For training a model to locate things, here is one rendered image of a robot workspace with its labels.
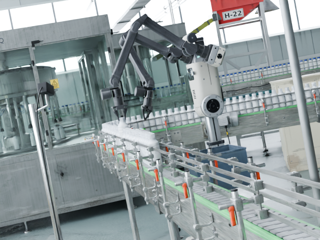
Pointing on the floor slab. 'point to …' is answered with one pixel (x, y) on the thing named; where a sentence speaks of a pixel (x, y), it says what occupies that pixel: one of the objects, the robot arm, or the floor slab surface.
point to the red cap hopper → (225, 12)
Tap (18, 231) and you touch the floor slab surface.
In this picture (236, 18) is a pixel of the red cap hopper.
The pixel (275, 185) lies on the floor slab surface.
